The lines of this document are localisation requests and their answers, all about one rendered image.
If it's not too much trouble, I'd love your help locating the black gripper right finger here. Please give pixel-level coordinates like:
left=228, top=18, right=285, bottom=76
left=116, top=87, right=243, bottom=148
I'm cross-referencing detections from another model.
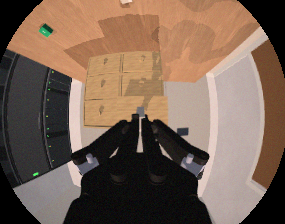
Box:
left=140, top=107, right=210, bottom=182

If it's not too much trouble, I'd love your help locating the light wooden drawer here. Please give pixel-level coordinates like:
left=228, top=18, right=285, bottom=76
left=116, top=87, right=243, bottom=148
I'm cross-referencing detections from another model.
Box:
left=85, top=101, right=117, bottom=126
left=122, top=52, right=160, bottom=73
left=122, top=73, right=162, bottom=96
left=85, top=74, right=120, bottom=100
left=117, top=96, right=168, bottom=125
left=88, top=53, right=122, bottom=77

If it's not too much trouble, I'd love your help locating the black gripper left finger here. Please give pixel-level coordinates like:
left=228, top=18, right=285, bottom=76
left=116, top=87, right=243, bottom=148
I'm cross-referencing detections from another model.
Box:
left=71, top=107, right=141, bottom=182

